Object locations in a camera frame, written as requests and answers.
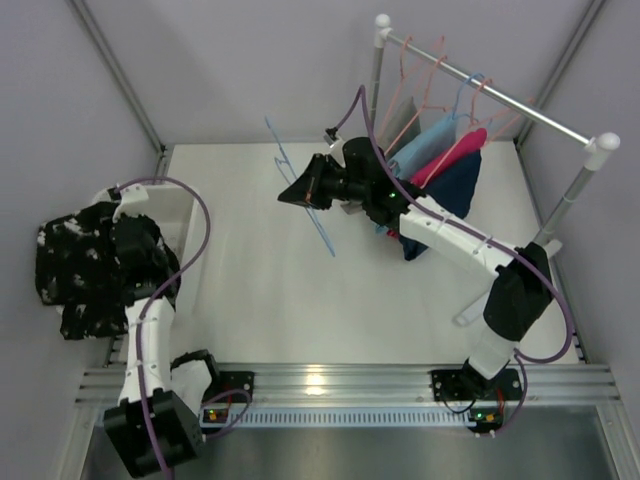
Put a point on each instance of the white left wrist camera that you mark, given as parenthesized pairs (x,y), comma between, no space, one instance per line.
(134,200)

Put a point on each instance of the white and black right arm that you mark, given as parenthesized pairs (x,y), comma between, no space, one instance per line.
(520,280)

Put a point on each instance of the pink trousers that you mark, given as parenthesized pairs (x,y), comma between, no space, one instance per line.
(467,144)

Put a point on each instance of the white plastic laundry basket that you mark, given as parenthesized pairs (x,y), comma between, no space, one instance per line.
(180,219)

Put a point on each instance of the light blue trousers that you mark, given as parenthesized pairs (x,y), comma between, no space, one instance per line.
(416,149)

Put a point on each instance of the navy blue trousers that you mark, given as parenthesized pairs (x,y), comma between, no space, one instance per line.
(454,188)

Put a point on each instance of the grey trousers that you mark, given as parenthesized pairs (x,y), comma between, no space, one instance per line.
(405,117)

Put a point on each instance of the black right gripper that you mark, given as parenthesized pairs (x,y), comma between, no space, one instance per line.
(319,180)

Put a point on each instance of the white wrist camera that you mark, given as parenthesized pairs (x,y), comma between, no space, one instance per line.
(134,200)
(334,141)

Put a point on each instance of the aluminium mounting rail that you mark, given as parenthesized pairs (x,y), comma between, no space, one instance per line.
(301,385)

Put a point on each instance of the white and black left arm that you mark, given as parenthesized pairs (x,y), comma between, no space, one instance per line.
(154,425)

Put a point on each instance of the white and metal clothes rack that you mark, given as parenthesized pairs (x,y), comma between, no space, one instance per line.
(598,148)

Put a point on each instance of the black white patterned trousers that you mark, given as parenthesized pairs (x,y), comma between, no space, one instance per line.
(91,267)

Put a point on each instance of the grey slotted cable duct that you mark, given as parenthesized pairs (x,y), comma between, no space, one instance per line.
(336,417)

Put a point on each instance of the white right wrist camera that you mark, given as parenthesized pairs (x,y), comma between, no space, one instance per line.
(334,141)

